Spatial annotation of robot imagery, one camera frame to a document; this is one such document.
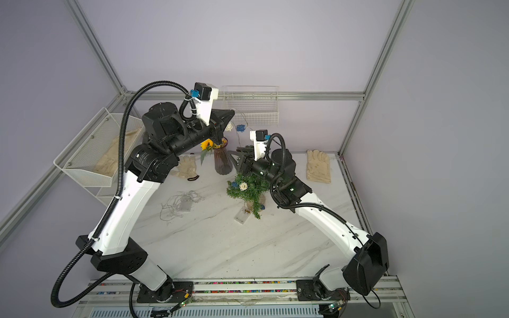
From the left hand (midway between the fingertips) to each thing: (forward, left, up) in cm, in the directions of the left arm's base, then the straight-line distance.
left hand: (229, 116), depth 56 cm
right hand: (-1, 0, -15) cm, 15 cm away
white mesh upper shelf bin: (+4, +56, -22) cm, 60 cm away
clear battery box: (-4, 0, -55) cm, 55 cm away
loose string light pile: (+3, +31, -52) cm, 61 cm away
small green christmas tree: (-5, -4, -29) cm, 30 cm away
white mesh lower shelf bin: (-5, +54, -33) cm, 64 cm away
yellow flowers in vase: (+22, +11, -42) cm, 49 cm away
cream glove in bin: (+3, +51, -24) cm, 56 cm away
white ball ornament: (-5, -2, -27) cm, 28 cm away
